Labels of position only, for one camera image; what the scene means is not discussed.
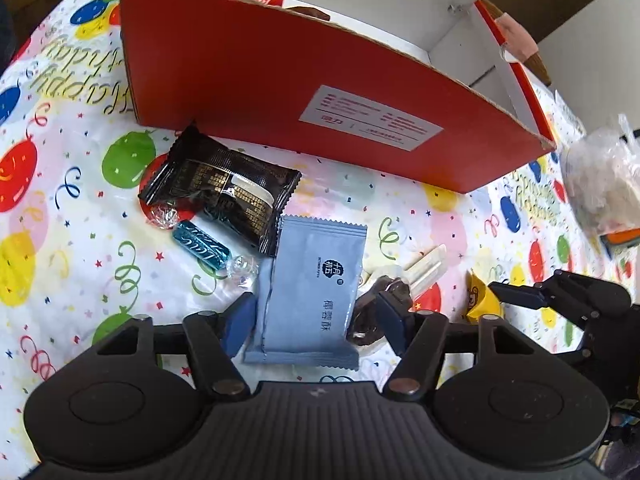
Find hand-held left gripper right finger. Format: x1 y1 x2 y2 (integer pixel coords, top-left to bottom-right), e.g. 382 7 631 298
375 290 546 402

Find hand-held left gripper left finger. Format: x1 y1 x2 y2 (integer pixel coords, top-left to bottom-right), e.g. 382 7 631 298
92 291 258 401

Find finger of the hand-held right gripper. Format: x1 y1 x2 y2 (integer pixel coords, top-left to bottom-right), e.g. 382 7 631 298
489 281 549 310
544 269 632 327

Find chocolate pudding cup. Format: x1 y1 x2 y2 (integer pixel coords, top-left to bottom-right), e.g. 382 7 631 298
346 275 416 348

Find yellow candy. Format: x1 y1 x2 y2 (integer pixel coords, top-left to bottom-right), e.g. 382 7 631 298
465 270 502 323

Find white snack sticks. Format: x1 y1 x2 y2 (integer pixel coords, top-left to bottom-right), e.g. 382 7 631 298
400 244 447 293

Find light blue snack packet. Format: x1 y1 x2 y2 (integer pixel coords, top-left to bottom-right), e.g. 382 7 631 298
243 214 368 371

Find teal candy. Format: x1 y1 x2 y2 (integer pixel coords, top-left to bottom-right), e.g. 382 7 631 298
147 204 258 281

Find black snack packet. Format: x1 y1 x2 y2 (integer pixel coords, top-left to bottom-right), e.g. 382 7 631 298
138 122 302 257

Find red cardboard box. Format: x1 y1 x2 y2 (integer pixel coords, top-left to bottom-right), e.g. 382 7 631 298
119 0 558 195

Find orange green toy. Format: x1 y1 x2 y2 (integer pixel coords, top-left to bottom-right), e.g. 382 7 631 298
602 227 640 261

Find clear plastic bag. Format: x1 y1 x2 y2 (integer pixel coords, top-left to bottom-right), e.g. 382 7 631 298
559 114 640 241

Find balloon print tablecloth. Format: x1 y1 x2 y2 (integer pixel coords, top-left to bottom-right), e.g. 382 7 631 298
0 0 626 480

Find pink cloth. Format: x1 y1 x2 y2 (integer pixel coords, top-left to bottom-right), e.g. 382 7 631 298
497 12 538 63

